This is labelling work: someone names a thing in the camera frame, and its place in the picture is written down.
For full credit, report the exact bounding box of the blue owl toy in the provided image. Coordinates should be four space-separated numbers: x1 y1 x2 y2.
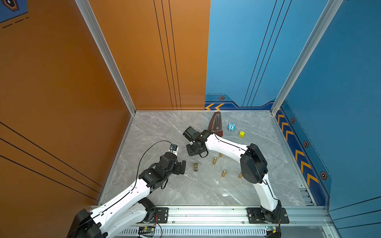
228 123 236 131

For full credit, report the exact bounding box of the right black mount plate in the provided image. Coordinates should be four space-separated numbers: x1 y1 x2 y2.
246 207 290 224

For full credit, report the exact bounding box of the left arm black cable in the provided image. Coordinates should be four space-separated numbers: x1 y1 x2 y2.
130 140 173 194

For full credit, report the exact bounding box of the green circuit board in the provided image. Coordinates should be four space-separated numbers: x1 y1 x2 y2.
265 226 282 238
138 226 156 237

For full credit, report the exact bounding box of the dark red metronome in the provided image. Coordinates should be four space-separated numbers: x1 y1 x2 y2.
208 111 223 137

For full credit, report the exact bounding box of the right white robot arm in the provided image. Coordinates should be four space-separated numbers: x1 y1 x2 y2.
183 127 282 223

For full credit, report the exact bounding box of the right green circuit board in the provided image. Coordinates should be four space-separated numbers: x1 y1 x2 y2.
265 226 282 238

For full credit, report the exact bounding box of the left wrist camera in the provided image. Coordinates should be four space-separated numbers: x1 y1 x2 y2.
169 144 178 155

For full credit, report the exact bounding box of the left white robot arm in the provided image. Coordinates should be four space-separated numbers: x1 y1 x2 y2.
67 157 187 238

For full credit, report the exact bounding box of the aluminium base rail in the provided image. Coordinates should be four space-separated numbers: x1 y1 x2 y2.
115 205 338 238

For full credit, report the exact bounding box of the left aluminium corner post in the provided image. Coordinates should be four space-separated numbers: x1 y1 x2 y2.
75 0 137 116

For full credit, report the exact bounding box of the aluminium corner post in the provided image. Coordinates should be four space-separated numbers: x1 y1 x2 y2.
75 0 137 116
270 0 343 116

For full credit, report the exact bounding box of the left green circuit board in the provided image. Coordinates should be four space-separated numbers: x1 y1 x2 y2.
138 226 156 237

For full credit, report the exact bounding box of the left black mount plate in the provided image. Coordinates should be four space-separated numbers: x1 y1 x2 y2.
155 207 169 224

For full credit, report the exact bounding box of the black mount plate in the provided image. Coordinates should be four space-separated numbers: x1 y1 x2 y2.
246 207 290 224
155 207 169 224

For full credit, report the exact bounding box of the right aluminium corner post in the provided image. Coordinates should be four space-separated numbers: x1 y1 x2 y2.
270 0 343 116

